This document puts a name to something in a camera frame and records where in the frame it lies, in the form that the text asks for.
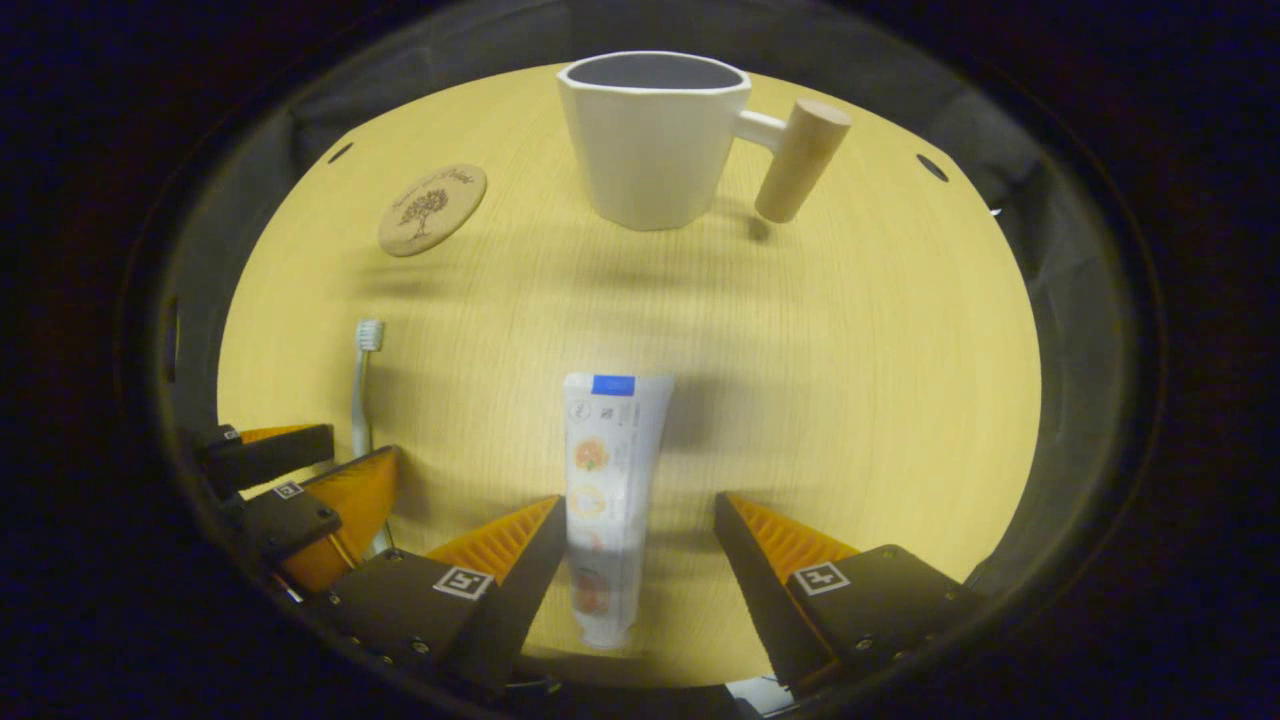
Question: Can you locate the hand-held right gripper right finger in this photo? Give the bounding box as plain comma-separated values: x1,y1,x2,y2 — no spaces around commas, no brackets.
714,492,987,693

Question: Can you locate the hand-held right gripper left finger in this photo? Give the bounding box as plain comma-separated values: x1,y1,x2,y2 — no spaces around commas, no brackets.
305,495,569,693

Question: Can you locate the white toothbrush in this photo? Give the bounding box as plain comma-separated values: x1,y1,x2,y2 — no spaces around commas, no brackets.
350,319,397,557

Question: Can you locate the white toothpaste tube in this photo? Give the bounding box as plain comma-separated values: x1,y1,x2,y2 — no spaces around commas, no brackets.
563,373,676,651

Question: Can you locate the round wooden coaster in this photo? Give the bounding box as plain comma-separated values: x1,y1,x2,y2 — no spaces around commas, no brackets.
378,163,488,258

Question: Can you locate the white cup with wooden handle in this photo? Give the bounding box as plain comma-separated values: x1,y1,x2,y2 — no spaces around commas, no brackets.
557,51,853,232

